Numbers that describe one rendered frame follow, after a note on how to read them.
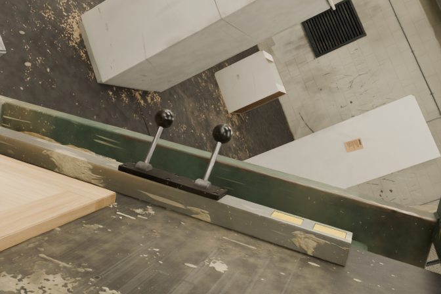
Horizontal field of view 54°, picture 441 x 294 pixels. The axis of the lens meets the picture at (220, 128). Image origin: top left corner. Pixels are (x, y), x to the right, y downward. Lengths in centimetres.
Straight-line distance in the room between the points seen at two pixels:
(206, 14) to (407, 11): 620
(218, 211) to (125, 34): 263
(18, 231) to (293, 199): 56
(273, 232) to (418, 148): 345
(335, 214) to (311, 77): 782
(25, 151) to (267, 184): 50
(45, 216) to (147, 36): 260
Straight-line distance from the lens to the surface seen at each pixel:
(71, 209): 67
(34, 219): 63
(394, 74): 857
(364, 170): 413
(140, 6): 325
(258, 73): 558
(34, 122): 125
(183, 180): 78
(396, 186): 857
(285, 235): 71
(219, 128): 78
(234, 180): 97
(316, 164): 418
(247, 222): 72
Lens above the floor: 180
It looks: 20 degrees down
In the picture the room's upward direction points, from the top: 67 degrees clockwise
